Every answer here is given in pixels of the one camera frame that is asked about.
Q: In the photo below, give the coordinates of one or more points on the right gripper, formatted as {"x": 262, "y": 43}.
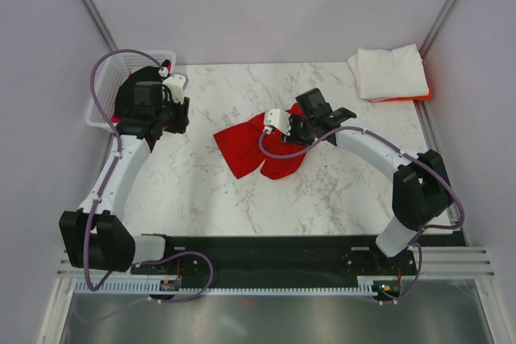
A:
{"x": 291, "y": 137}

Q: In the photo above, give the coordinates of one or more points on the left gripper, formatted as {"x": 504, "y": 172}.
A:
{"x": 181, "y": 109}

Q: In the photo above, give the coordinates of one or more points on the red t-shirt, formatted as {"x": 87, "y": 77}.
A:
{"x": 239, "y": 145}

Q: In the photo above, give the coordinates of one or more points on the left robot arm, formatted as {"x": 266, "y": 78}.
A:
{"x": 94, "y": 235}

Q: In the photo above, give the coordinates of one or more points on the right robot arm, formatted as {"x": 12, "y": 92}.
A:
{"x": 419, "y": 180}

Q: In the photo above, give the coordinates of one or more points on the black t-shirt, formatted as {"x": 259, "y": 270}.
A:
{"x": 141, "y": 89}

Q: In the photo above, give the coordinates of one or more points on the pink t-shirt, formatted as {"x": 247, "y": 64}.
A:
{"x": 151, "y": 111}

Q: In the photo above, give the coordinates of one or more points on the white plastic basket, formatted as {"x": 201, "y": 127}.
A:
{"x": 110, "y": 75}

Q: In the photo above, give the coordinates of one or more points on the folded white t-shirt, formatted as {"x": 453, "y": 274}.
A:
{"x": 382, "y": 73}

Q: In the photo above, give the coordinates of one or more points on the folded orange t-shirt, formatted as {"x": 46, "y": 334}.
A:
{"x": 425, "y": 97}

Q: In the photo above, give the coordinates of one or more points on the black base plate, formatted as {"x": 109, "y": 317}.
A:
{"x": 278, "y": 261}

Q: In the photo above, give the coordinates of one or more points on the white slotted cable duct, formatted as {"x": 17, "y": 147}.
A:
{"x": 155, "y": 286}

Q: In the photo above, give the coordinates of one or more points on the aluminium rail frame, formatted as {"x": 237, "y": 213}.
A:
{"x": 446, "y": 301}

